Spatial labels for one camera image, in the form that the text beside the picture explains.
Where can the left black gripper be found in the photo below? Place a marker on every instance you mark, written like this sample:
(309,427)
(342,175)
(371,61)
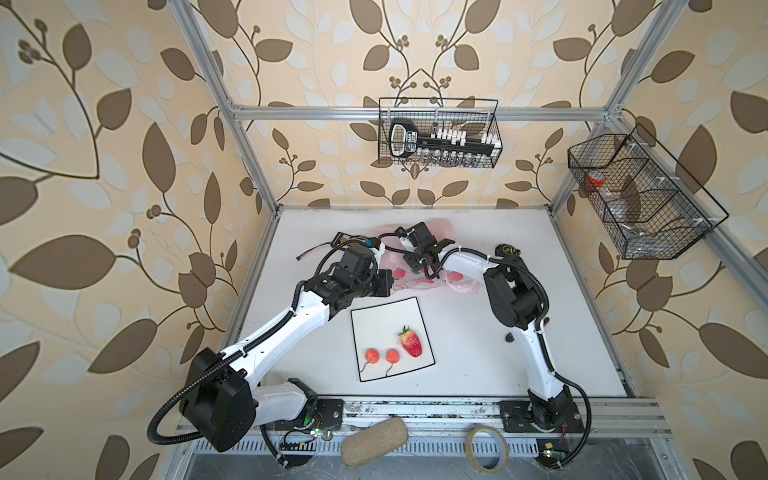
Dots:
(385,283)

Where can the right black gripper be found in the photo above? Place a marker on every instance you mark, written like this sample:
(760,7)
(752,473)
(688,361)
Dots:
(409,259)

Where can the pink plastic fruit-print bag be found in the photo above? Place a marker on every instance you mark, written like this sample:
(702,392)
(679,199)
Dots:
(406,279)

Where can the red fake strawberry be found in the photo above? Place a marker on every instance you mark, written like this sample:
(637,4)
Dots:
(410,342)

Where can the small red fake cherry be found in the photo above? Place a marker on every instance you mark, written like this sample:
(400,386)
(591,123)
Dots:
(393,358)

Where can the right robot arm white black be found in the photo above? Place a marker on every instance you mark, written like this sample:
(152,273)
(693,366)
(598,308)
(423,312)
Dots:
(519,301)

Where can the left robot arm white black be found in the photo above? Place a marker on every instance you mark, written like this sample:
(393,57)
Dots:
(223,396)

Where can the white mat with black border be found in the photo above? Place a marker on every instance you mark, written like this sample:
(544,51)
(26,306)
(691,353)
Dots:
(379,326)

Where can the black tape measure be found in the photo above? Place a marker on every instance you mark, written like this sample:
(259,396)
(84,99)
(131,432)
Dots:
(506,250)

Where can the black tool set in basket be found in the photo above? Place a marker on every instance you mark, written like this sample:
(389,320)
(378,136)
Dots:
(405,140)

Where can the beige sponge block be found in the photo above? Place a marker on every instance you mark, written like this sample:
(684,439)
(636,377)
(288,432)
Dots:
(372,443)

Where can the red-capped item in basket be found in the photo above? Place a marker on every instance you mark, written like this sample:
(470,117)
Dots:
(595,179)

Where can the clear tape roll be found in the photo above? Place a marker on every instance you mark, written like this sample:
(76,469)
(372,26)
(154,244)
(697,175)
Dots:
(486,450)

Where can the back black wire basket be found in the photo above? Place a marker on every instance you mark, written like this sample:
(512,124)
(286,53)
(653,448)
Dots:
(475,116)

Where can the black wire basket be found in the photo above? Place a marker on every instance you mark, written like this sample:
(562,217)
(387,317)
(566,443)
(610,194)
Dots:
(652,205)
(475,116)

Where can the right black wire basket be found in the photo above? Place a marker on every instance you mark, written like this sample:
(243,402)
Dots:
(652,205)

